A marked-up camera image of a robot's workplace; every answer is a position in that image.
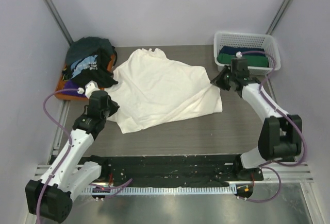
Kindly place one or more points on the white slotted cable duct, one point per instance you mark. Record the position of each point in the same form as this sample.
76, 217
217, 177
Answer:
143, 191

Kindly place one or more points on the right aluminium frame post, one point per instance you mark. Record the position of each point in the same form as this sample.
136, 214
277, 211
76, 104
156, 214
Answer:
279, 15

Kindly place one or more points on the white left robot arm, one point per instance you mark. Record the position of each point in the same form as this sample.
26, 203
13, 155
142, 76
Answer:
53, 195

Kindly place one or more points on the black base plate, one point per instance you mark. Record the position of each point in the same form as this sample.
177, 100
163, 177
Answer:
210, 170

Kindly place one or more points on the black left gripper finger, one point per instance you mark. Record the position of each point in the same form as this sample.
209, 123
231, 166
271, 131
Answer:
111, 111
111, 104

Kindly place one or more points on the rolled green t shirt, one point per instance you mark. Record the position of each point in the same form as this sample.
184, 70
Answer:
254, 60

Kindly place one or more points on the aluminium frame post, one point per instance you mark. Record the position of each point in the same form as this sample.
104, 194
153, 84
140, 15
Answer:
279, 15
59, 21

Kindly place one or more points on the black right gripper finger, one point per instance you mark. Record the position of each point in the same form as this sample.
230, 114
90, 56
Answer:
223, 75
223, 84

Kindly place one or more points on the rolled navy t shirt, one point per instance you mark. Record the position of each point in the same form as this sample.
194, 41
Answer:
229, 50

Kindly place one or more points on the orange wooden tray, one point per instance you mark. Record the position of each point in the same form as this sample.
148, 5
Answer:
73, 96

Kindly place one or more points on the purple t shirt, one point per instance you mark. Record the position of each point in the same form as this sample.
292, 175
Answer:
70, 85

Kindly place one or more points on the white t shirt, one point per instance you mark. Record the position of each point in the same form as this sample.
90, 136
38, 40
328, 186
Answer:
154, 90

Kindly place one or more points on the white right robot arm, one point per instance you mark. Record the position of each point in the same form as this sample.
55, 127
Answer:
281, 132

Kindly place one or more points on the black printed t shirt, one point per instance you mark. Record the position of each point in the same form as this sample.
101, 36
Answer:
92, 68

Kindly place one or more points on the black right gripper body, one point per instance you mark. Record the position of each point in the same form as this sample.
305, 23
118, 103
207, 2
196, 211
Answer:
223, 80

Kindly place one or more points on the left aluminium frame post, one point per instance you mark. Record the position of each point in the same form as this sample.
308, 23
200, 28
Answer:
59, 21

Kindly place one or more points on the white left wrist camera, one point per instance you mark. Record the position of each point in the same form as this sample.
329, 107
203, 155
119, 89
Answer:
89, 89

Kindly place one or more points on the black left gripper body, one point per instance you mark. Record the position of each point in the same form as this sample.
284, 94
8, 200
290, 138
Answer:
105, 113

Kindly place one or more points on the dark teal t shirt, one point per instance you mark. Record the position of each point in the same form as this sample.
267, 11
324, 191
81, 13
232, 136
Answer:
86, 46

